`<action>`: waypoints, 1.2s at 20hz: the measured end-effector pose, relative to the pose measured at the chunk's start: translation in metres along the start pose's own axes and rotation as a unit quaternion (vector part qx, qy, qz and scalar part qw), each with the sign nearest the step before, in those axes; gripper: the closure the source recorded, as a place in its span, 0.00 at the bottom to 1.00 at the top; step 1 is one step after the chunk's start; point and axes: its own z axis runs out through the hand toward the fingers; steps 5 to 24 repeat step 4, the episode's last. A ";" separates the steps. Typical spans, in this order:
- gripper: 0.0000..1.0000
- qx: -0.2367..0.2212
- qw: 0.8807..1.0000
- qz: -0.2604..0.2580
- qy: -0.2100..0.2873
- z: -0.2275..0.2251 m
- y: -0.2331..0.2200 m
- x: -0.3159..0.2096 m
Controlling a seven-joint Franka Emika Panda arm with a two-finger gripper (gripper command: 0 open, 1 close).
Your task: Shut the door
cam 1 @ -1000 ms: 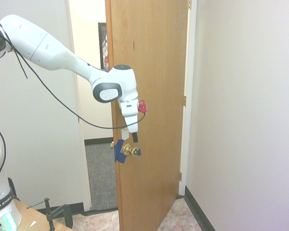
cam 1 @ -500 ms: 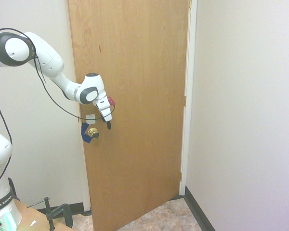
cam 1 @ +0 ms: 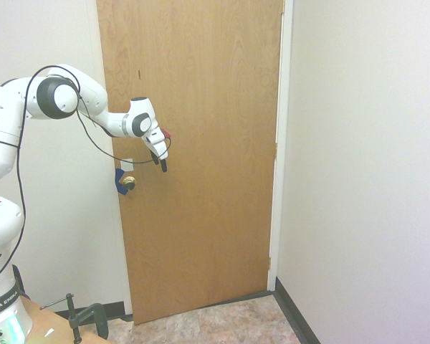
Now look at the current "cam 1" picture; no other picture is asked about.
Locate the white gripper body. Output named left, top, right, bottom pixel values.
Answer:
left=142, top=128, right=173, bottom=161

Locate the wooden door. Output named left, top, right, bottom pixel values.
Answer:
left=95, top=0, right=286, bottom=325

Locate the blue tape strip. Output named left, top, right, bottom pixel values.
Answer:
left=113, top=168, right=130, bottom=197

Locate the black room baseboard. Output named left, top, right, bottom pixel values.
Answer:
left=273, top=277, right=322, bottom=344
left=53, top=300, right=134, bottom=323

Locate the black metal clamp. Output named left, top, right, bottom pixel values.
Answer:
left=39, top=292, right=110, bottom=344

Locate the brown wooden board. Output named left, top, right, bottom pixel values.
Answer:
left=18, top=298, right=113, bottom=344

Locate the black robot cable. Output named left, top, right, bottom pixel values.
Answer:
left=0, top=64, right=173, bottom=292

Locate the white door frame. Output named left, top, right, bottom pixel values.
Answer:
left=85, top=0, right=295, bottom=317

